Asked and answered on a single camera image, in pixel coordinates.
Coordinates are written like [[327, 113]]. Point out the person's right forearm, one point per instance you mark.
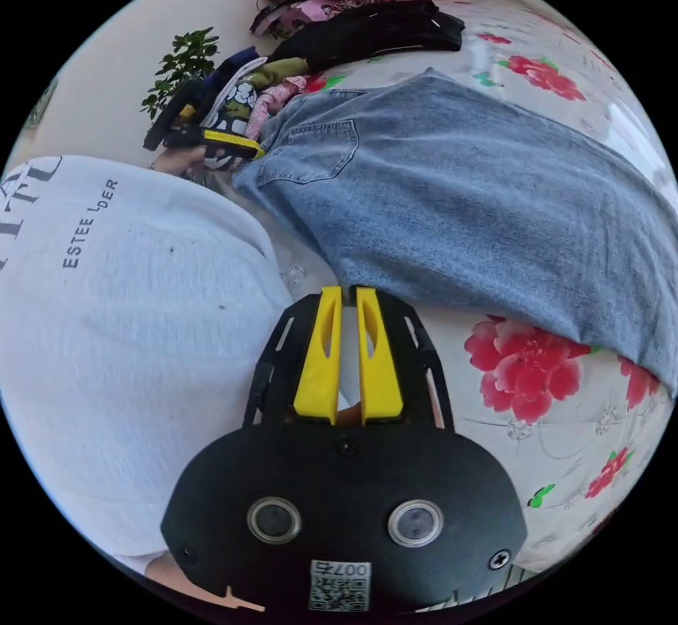
[[161, 571]]

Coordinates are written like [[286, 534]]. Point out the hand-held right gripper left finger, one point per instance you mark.
[[317, 371]]

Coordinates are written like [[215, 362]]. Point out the pile of clothes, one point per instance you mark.
[[365, 32]]

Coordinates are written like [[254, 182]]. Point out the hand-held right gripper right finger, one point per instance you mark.
[[378, 371]]

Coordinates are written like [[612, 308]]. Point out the light blue jeans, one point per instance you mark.
[[450, 201]]

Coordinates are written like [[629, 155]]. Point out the green potted plant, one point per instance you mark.
[[182, 66]]

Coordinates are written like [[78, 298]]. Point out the person's left hand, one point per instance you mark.
[[177, 161]]

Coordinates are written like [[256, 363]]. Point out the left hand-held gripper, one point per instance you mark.
[[177, 116]]

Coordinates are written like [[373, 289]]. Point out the person's body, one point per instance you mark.
[[122, 328]]

